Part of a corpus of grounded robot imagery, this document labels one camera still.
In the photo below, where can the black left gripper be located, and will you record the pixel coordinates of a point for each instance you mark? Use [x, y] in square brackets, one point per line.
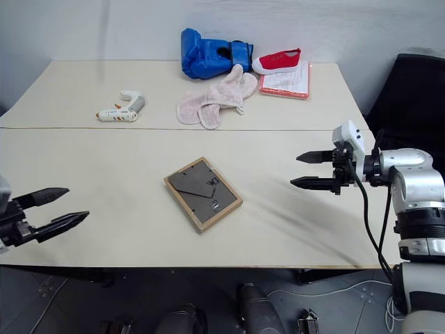
[12, 226]

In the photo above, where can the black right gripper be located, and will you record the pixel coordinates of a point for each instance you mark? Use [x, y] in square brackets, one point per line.
[342, 174]

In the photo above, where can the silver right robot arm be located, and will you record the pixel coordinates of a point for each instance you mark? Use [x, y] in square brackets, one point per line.
[415, 181]

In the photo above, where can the pink clipboard with papers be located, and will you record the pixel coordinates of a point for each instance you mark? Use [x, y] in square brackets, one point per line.
[288, 87]

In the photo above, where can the red canvas shoe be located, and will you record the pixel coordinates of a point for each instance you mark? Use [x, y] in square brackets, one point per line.
[278, 62]

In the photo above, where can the white glue gun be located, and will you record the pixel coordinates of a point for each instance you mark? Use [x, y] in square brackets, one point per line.
[120, 113]

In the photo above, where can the black chair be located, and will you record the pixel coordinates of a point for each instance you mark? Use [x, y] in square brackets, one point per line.
[410, 97]

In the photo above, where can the pink terry cloth mitt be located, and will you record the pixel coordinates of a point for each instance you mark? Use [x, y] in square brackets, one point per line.
[215, 101]

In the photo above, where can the large dark rounded shape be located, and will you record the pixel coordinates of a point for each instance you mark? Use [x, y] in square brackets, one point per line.
[259, 309]

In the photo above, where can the small dark boxy shape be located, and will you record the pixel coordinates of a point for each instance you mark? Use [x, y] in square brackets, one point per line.
[307, 321]

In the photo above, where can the blue boxing glove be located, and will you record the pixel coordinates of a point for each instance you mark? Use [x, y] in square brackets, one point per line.
[205, 55]

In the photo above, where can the dark ribbed rounded shape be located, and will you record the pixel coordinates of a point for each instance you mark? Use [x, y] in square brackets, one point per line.
[184, 320]

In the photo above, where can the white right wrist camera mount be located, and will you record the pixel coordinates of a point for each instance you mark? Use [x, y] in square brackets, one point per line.
[349, 134]

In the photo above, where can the wooden picture frame face down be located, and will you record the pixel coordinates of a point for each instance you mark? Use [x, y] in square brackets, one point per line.
[203, 190]

